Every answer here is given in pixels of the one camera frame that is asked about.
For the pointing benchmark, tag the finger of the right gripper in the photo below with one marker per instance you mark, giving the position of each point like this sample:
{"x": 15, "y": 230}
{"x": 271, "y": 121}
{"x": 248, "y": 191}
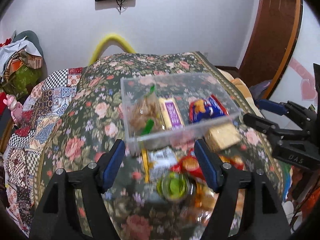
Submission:
{"x": 262, "y": 125}
{"x": 273, "y": 107}

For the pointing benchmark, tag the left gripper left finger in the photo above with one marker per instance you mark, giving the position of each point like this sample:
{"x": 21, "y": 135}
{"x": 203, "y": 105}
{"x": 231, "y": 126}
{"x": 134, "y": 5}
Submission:
{"x": 56, "y": 216}

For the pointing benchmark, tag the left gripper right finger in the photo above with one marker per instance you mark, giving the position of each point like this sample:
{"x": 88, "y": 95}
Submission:
{"x": 263, "y": 216}

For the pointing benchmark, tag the clear bag orange pastries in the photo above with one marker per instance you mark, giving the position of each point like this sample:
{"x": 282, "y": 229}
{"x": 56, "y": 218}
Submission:
{"x": 199, "y": 204}

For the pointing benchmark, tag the beige cake block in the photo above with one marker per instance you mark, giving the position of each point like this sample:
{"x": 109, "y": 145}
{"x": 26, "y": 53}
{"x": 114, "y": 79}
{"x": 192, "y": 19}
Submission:
{"x": 222, "y": 136}

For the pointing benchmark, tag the red snack bag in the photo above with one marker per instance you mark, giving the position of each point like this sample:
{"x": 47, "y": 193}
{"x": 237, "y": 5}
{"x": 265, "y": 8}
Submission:
{"x": 189, "y": 164}

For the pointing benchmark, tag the green jelly cup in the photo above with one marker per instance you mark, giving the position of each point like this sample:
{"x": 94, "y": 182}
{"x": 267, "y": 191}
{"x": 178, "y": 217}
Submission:
{"x": 174, "y": 187}

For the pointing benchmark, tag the beige blanket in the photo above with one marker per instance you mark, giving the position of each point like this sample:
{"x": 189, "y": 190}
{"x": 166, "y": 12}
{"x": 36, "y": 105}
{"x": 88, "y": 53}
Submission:
{"x": 240, "y": 85}

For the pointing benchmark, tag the blue orange snack packet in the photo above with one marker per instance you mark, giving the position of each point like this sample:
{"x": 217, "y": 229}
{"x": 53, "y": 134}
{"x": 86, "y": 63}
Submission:
{"x": 206, "y": 108}

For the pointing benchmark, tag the brown wooden door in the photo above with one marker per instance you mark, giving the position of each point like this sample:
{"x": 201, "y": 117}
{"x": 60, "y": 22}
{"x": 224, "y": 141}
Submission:
{"x": 273, "y": 40}

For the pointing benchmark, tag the yellow purple snack bar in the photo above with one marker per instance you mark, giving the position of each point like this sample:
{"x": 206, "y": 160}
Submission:
{"x": 171, "y": 114}

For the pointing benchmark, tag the floral green bedspread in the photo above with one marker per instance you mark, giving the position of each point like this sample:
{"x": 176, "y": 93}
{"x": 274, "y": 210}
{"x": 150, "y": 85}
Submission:
{"x": 93, "y": 122}

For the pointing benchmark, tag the silver yellow snack packet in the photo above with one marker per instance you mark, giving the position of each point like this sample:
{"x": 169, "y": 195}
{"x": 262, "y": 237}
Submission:
{"x": 157, "y": 162}

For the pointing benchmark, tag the clear plastic storage box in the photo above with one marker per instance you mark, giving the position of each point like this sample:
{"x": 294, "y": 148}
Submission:
{"x": 184, "y": 88}

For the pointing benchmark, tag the patchwork quilt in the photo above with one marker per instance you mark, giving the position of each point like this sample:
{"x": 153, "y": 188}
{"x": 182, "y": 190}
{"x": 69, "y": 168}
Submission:
{"x": 40, "y": 113}

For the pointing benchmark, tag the brown snack bag green clips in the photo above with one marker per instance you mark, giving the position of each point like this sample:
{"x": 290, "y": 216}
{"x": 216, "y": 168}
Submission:
{"x": 145, "y": 115}

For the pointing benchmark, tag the pink plush toy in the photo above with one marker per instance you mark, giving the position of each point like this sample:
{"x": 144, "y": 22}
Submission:
{"x": 15, "y": 107}

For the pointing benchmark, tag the pile of clothes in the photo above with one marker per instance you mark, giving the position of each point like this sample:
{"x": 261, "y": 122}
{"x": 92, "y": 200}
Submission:
{"x": 21, "y": 63}

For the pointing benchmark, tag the yellow curved headboard tube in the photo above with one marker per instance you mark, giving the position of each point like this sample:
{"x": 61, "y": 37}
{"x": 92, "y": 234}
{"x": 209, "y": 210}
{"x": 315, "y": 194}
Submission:
{"x": 111, "y": 39}

